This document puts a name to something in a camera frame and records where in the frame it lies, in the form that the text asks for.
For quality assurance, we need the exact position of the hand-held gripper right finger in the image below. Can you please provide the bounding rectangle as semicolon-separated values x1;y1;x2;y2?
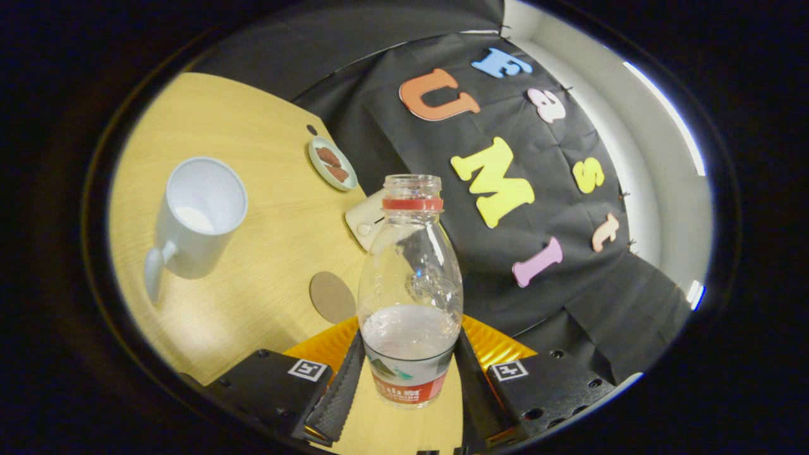
453;314;644;452

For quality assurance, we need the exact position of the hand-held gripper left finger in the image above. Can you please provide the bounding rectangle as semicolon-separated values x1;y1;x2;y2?
179;316;367;448

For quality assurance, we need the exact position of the round brown coaster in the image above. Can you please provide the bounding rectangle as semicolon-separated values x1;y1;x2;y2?
309;271;358;325

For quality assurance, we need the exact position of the clear plastic juice bottle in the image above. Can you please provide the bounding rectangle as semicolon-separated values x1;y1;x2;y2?
357;174;464;410

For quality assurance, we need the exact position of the white ceramic cup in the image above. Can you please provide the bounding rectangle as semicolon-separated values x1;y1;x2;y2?
144;157;248;305

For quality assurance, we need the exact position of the white toaster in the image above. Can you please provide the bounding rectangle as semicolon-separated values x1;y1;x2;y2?
345;188;387;251

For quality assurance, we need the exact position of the pale green plate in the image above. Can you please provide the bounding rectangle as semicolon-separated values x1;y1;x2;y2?
308;136;359;192

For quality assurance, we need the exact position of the wooden table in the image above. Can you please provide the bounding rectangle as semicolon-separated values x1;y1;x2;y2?
107;71;465;455

